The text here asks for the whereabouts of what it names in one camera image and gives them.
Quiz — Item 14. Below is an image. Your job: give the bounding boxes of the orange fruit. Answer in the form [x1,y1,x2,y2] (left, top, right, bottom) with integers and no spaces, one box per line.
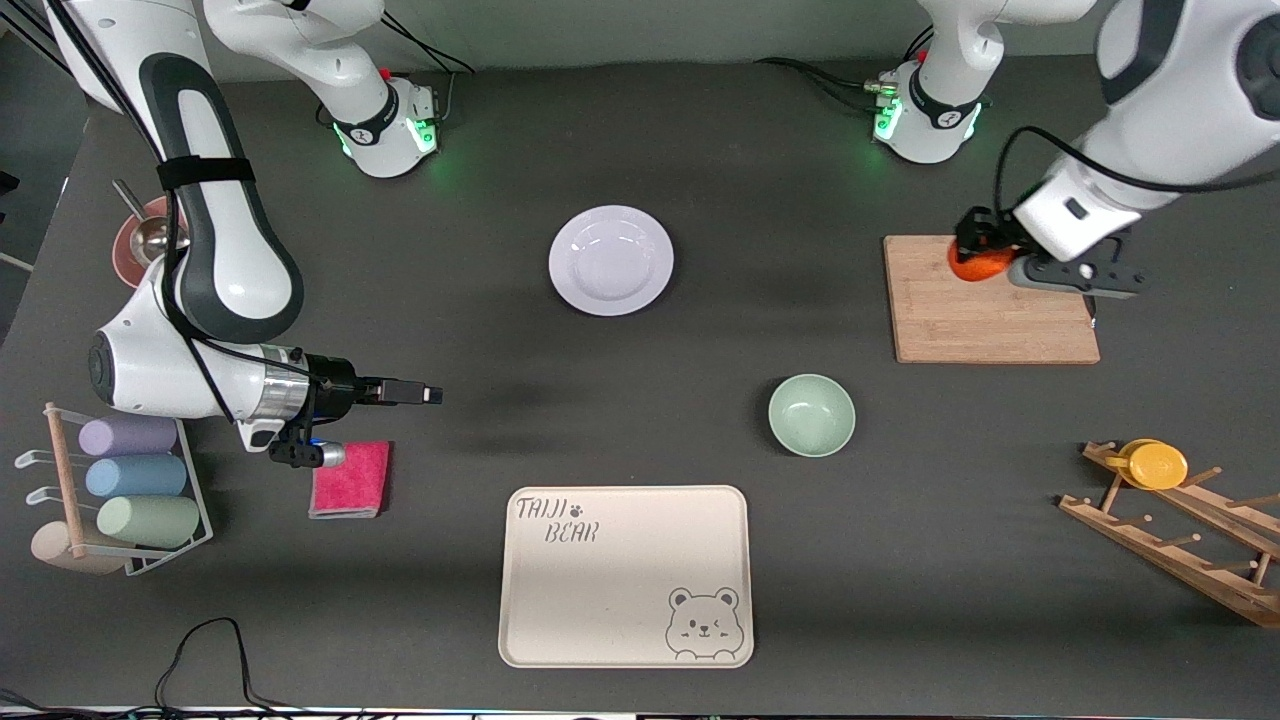
[948,243,1016,284]

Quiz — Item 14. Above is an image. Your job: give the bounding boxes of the pale lavender plate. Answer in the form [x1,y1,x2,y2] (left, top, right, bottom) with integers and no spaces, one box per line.
[548,205,675,318]

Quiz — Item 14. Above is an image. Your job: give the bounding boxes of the wooden cutting board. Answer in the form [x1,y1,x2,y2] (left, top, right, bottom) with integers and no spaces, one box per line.
[883,235,1101,365]

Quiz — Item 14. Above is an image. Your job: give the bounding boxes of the pink folded cloth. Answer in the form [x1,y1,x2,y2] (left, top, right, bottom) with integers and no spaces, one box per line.
[308,441,392,519]

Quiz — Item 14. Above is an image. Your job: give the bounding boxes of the purple cup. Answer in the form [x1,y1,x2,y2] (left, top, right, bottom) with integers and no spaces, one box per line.
[79,412,179,458]

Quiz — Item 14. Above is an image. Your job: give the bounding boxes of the blue cup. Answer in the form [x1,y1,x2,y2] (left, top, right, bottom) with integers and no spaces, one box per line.
[85,456,188,499]

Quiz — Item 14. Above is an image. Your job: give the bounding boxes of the green cup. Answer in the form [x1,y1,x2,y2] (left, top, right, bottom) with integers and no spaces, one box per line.
[97,495,201,549]

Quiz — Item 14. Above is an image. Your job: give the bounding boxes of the light green bowl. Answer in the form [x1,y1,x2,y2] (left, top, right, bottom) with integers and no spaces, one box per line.
[768,374,857,459]

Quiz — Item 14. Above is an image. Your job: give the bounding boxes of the metal scoop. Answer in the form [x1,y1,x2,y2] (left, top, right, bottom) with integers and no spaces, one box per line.
[112,180,188,267]

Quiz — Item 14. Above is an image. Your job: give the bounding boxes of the pink bowl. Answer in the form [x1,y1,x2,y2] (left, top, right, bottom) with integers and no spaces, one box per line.
[112,196,191,291]

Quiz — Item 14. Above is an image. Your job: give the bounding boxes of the yellow cup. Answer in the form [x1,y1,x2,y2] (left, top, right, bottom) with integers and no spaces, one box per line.
[1105,438,1190,491]

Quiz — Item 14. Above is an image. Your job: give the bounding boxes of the beige bear print tray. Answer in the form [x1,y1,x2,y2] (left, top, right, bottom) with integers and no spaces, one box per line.
[498,485,755,669]

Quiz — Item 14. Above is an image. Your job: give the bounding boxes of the beige cup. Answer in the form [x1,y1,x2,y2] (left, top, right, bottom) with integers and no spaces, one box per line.
[30,520,127,576]

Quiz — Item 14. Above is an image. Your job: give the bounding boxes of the wooden peg drying rack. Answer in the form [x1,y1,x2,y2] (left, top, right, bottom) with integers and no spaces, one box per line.
[1058,440,1280,631]

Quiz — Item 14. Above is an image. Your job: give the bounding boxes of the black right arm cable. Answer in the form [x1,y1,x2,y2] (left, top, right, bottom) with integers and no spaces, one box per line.
[45,0,246,426]

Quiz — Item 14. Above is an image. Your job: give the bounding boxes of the white wire cup rack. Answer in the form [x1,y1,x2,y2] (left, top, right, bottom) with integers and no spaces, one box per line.
[15,402,214,578]

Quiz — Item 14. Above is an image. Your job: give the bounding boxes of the black left arm base cables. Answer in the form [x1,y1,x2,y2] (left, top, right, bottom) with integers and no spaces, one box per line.
[755,25,936,113]

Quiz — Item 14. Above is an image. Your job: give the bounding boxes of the black arm base cables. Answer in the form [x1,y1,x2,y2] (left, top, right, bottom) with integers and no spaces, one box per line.
[755,25,936,113]
[378,15,477,126]

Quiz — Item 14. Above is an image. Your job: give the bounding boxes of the black cable on table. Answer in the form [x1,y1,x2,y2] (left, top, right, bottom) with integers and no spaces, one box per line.
[0,617,401,720]

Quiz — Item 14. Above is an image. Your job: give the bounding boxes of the black right arm base cables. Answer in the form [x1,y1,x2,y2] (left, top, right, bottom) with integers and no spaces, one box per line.
[378,15,477,126]

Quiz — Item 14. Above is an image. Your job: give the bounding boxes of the dark metal frame strut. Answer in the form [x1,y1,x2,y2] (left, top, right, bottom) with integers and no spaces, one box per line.
[0,3,61,51]

